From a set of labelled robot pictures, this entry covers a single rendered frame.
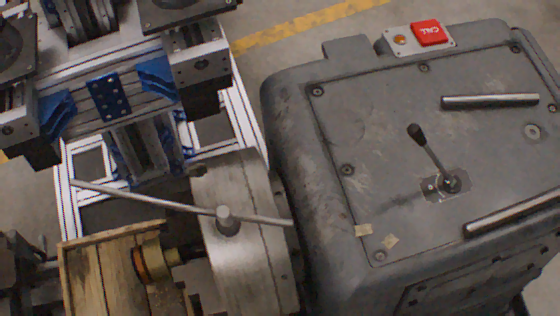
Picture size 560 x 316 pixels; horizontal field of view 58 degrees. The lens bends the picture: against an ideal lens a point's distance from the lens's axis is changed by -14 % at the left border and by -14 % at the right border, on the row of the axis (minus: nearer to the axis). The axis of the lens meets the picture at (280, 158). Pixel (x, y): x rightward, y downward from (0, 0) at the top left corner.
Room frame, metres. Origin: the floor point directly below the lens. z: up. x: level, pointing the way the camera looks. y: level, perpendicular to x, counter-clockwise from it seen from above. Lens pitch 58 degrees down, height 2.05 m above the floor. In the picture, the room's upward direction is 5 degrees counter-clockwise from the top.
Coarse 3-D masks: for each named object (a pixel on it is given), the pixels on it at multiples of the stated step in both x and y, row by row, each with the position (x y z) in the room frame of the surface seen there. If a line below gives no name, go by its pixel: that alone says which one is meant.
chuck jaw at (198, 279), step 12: (192, 264) 0.39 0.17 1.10; (204, 264) 0.38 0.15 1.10; (180, 276) 0.36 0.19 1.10; (192, 276) 0.36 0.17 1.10; (204, 276) 0.36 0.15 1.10; (180, 288) 0.35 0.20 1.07; (192, 288) 0.34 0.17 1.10; (204, 288) 0.34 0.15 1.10; (216, 288) 0.34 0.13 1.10; (192, 300) 0.33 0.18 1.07; (204, 300) 0.32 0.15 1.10; (216, 300) 0.31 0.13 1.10; (204, 312) 0.29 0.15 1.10; (216, 312) 0.29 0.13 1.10
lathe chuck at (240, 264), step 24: (192, 168) 0.52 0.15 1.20; (216, 168) 0.51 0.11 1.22; (240, 168) 0.50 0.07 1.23; (192, 192) 0.46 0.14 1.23; (216, 192) 0.45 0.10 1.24; (240, 192) 0.45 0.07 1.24; (216, 240) 0.37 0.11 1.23; (240, 240) 0.37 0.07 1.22; (216, 264) 0.34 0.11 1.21; (240, 264) 0.34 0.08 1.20; (264, 264) 0.34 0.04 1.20; (240, 288) 0.31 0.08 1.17; (264, 288) 0.31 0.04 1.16; (240, 312) 0.28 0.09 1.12; (264, 312) 0.29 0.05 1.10
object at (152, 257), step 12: (156, 240) 0.43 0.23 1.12; (132, 252) 0.41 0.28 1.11; (144, 252) 0.41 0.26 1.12; (156, 252) 0.40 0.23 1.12; (168, 252) 0.41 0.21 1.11; (180, 252) 0.43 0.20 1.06; (132, 264) 0.39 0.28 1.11; (144, 264) 0.39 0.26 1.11; (156, 264) 0.38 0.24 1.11; (168, 264) 0.39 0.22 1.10; (180, 264) 0.39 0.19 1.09; (144, 276) 0.37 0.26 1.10; (156, 276) 0.37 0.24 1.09; (168, 276) 0.37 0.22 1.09
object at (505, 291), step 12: (528, 276) 0.35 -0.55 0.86; (300, 288) 0.41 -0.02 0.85; (492, 288) 0.34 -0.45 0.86; (504, 288) 0.33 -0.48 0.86; (516, 288) 0.35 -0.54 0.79; (468, 300) 0.32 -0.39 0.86; (480, 300) 0.31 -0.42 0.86; (492, 300) 0.33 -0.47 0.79; (504, 300) 0.34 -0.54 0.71; (432, 312) 0.31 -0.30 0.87; (444, 312) 0.30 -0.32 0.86; (456, 312) 0.32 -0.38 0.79; (468, 312) 0.32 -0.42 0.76; (480, 312) 0.33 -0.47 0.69; (492, 312) 0.35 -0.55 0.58; (504, 312) 0.34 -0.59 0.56
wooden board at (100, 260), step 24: (72, 240) 0.54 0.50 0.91; (96, 240) 0.54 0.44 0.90; (120, 240) 0.54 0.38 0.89; (72, 264) 0.48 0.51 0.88; (96, 264) 0.48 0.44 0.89; (120, 264) 0.48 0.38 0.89; (72, 288) 0.42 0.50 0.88; (96, 288) 0.42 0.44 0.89; (120, 288) 0.42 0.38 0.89; (144, 288) 0.42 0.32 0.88; (168, 288) 0.42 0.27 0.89; (72, 312) 0.36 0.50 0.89; (96, 312) 0.36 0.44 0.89; (120, 312) 0.36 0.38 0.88; (144, 312) 0.36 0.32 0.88; (168, 312) 0.36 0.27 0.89; (192, 312) 0.35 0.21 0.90
